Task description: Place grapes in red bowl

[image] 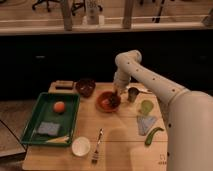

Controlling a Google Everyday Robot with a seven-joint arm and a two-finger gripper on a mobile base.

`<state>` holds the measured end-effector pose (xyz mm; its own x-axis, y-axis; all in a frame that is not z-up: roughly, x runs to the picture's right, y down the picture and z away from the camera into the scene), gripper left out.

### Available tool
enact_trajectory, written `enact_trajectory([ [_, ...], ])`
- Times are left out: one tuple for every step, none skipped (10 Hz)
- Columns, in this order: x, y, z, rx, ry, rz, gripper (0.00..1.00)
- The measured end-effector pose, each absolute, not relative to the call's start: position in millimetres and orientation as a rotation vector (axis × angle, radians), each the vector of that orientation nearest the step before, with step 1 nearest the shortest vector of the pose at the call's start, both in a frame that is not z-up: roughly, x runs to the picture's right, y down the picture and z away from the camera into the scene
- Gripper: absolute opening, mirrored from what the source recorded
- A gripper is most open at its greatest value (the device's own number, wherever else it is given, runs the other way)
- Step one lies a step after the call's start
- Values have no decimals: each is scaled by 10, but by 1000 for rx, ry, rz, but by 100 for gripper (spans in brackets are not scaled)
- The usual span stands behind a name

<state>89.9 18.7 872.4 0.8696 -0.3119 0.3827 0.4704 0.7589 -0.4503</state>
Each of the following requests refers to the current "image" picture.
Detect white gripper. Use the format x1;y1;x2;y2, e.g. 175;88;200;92
113;70;131;98

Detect dark purple grapes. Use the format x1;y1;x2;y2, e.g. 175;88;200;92
108;95;120;106

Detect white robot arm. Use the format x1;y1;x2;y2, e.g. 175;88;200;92
114;50;213;171

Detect red bowl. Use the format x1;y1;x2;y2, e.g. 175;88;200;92
95;91;121;113

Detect dark brown bowl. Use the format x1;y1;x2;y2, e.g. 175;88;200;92
75;78;96;98

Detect white spoon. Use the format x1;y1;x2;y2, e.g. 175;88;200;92
126;86;152;94

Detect metal cup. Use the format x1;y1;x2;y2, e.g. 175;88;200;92
127;87;139;103

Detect green plastic cup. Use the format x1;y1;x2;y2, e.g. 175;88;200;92
140;100;154;116

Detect blue folded cloth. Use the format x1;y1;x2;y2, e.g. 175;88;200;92
137;116;157;136

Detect brown wooden block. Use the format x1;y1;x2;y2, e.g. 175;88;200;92
55;80;74;90

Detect green chili pepper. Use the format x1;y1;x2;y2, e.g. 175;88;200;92
144;127;164;146

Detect orange fruit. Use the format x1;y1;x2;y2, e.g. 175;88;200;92
53;101;65;114

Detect metal fork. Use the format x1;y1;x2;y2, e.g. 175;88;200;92
91;128;103;164

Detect cream banana piece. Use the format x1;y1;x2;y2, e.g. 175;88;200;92
46;136;69;143

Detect green plastic tray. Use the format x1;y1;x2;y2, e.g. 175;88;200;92
21;92;80;147

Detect blue sponge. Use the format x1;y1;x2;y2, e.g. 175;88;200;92
37;122;60;136

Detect office chair base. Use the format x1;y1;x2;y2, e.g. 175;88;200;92
32;0;60;12

